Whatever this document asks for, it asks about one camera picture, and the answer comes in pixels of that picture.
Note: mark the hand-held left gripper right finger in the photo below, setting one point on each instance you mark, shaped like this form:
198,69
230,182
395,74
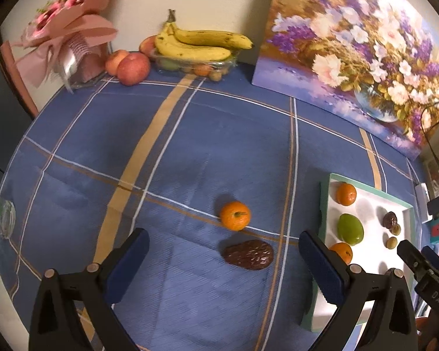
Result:
320,267

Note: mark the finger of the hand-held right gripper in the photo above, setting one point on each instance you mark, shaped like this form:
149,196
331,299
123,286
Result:
433,259
411,256

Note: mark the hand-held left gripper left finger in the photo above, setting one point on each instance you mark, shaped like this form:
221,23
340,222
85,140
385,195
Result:
130,263

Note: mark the small brown kiwi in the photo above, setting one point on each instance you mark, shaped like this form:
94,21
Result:
390,243

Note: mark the orange mandarin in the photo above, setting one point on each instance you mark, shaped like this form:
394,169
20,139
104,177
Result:
235,215
346,193
342,251

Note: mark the small tan longan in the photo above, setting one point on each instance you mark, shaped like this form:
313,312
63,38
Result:
396,229

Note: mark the dark passion fruit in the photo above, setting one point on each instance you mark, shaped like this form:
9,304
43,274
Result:
390,219

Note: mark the green mango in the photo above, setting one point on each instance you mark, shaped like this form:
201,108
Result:
350,229

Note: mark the white tray with teal rim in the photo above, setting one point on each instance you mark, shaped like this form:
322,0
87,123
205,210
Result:
369,204

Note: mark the dark brown avocado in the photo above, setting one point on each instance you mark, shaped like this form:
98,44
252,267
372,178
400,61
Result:
248,255

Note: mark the black power adapter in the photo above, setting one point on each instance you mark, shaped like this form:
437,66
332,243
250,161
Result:
437,204

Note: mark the white power strip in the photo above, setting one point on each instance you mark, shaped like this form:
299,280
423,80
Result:
421,197

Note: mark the clear glass jar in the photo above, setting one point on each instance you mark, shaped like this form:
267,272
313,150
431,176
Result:
0,219

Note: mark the blue plaid tablecloth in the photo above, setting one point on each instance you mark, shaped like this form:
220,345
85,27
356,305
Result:
205,135

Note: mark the large red apple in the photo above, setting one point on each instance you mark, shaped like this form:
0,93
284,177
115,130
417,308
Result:
133,68

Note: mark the pale red apple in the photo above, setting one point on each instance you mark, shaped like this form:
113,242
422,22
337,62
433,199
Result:
147,45
113,62

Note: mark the green plum in container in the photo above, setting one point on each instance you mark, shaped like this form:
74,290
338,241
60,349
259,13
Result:
168,65

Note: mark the longan in container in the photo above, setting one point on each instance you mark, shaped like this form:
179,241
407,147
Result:
216,75

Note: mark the small orange in container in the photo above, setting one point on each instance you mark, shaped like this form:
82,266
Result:
202,70

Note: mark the clear plastic container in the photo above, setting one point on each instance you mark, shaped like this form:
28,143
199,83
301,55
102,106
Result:
225,66

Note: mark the floral painting canvas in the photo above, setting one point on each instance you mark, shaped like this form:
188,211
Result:
351,44

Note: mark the yellow banana bunch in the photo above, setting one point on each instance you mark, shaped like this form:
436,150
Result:
197,45

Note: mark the pink wrapped flower bouquet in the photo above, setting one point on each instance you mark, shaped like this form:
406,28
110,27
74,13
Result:
58,25

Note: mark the reddish wooden frame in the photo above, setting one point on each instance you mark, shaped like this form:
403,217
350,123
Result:
16,76

